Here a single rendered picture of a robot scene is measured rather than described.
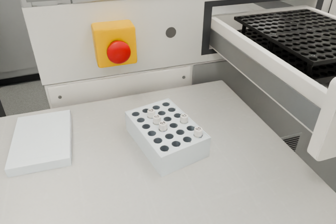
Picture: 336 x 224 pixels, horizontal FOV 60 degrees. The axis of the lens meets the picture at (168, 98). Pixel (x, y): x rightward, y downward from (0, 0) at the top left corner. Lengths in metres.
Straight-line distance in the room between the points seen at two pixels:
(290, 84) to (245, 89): 0.32
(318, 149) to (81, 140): 0.34
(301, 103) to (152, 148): 0.21
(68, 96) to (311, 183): 0.45
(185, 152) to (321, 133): 0.17
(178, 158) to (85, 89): 0.27
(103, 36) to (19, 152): 0.22
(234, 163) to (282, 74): 0.15
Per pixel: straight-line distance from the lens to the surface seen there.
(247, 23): 0.59
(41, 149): 0.48
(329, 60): 0.47
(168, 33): 0.59
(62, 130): 0.50
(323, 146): 0.39
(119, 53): 0.50
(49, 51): 0.57
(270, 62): 0.46
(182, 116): 0.45
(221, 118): 0.54
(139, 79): 0.61
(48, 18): 0.55
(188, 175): 0.43
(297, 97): 0.42
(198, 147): 0.43
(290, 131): 0.94
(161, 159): 0.40
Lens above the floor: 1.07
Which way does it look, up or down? 33 degrees down
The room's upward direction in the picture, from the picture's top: straight up
